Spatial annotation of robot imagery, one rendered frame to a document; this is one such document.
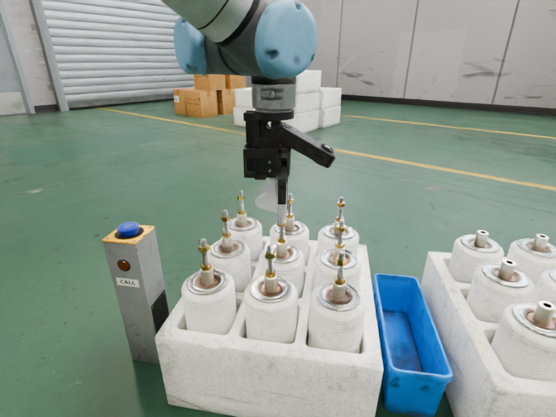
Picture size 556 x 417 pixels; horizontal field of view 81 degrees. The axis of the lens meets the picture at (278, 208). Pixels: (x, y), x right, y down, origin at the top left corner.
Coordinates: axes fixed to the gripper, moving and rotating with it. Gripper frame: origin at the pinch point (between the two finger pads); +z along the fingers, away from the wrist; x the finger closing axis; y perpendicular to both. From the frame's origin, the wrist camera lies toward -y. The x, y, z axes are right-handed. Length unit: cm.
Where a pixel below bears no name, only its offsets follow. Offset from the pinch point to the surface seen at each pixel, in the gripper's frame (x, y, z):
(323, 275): 4.7, -8.0, 10.8
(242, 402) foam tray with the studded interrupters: 19.0, 6.4, 29.7
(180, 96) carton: -357, 151, 12
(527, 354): 19.6, -38.3, 12.7
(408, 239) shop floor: -54, -44, 34
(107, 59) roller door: -438, 284, -30
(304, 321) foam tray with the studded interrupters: 11.7, -4.7, 16.3
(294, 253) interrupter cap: 0.2, -2.1, 8.9
